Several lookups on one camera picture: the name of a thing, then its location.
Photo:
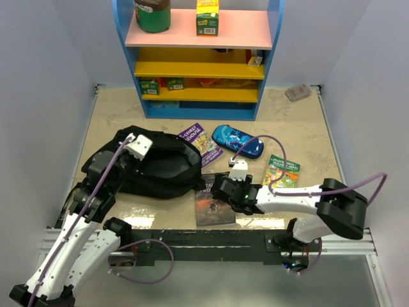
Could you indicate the grey red packet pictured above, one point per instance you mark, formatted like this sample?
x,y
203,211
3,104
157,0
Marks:
x,y
297,93

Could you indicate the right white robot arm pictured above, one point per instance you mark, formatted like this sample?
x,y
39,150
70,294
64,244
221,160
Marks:
x,y
332,207

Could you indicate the blue shelf unit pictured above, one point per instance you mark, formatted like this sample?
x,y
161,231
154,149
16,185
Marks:
x,y
179,52

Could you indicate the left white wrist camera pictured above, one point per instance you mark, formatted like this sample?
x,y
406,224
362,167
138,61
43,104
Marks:
x,y
138,146

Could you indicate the small green box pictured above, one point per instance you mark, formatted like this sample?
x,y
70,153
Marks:
x,y
149,86
175,83

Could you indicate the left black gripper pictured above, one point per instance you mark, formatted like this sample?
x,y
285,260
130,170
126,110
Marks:
x,y
137,162

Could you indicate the left small green box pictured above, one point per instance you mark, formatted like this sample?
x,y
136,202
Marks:
x,y
149,86

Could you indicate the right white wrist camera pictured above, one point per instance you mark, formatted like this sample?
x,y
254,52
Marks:
x,y
239,169

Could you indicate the green cylindrical canister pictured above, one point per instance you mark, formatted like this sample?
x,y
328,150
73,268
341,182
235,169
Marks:
x,y
153,16

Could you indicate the right small green box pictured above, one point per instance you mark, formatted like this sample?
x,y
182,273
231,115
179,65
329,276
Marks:
x,y
175,83

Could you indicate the blue shark pencil case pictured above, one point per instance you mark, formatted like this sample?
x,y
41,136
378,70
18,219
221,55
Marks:
x,y
233,139

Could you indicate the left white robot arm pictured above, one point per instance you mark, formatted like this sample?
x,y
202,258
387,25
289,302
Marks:
x,y
86,239

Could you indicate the dark tale two cities book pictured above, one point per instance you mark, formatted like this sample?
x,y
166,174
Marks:
x,y
209,211

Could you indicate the yellow green carton box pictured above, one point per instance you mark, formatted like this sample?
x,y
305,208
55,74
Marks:
x,y
207,17

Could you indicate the green 104-storey treehouse book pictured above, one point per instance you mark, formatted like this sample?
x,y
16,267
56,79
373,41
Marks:
x,y
275,170

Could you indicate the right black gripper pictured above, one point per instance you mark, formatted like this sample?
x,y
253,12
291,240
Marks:
x,y
245,183

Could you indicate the orange yellow snack packets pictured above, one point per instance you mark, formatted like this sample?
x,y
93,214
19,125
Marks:
x,y
225,83

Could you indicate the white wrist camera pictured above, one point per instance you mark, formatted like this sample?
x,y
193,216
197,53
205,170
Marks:
x,y
138,146
239,169

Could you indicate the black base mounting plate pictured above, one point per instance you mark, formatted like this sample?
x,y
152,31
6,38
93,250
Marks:
x,y
204,246

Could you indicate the purple 52-storey treehouse book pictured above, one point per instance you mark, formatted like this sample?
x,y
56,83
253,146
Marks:
x,y
197,136

